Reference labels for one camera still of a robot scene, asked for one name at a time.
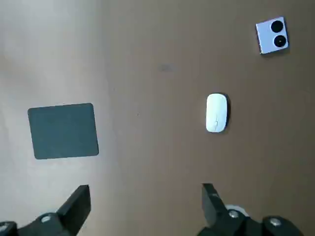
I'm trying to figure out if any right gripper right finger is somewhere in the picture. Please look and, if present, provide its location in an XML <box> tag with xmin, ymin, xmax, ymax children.
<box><xmin>196</xmin><ymin>183</ymin><xmax>306</xmax><ymax>236</ymax></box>

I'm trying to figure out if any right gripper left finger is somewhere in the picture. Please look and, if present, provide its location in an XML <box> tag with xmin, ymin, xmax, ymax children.
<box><xmin>0</xmin><ymin>185</ymin><xmax>91</xmax><ymax>236</ymax></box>

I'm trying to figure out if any white computer mouse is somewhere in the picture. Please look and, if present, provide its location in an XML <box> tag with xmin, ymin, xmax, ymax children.
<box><xmin>205</xmin><ymin>92</ymin><xmax>231</xmax><ymax>133</ymax></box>

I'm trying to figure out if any black mouse pad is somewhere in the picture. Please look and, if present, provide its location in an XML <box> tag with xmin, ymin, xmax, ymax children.
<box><xmin>27</xmin><ymin>102</ymin><xmax>99</xmax><ymax>160</ymax></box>

